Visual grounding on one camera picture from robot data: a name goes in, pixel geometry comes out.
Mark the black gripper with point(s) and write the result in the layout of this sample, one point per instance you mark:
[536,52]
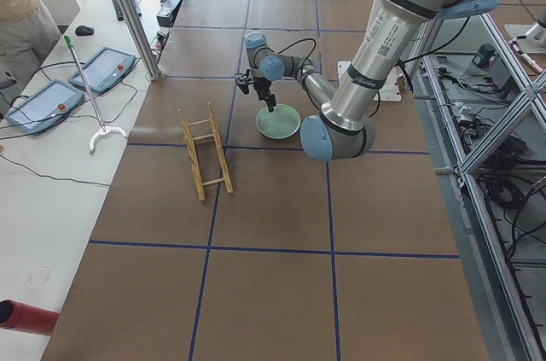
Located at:
[261,87]

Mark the light green ceramic plate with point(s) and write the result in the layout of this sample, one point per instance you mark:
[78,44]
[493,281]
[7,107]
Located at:
[280,124]

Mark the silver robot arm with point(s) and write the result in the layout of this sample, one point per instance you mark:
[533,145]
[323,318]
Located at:
[341,129]

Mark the wooden dish rack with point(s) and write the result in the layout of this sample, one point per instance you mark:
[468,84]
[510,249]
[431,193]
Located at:
[206,153]

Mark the far teach pendant tablet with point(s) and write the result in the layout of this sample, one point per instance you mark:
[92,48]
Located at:
[107,67]

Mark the teach pendant tablet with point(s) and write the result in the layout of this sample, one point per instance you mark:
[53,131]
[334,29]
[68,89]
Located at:
[46,107]
[107,67]

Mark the pink reacher grabber stick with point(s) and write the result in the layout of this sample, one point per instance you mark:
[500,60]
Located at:
[104,129]

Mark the black computer mouse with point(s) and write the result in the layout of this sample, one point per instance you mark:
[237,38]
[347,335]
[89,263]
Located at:
[84,30]

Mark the near teach pendant tablet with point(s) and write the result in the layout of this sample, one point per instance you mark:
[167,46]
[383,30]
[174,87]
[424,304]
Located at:
[46,107]

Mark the person in beige shirt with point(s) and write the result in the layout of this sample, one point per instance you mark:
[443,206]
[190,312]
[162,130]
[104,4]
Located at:
[28,34]

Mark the red cylinder tube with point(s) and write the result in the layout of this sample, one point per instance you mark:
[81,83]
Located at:
[22,317]

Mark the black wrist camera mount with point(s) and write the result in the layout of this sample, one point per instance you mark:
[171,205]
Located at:
[244,81]

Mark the white camera pillar base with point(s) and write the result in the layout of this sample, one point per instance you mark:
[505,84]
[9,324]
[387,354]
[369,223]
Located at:
[390,91]

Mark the aluminium frame post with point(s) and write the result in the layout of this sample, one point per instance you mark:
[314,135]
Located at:
[132,20]

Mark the aluminium side frame rail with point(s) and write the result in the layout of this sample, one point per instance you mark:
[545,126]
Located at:
[486,106]

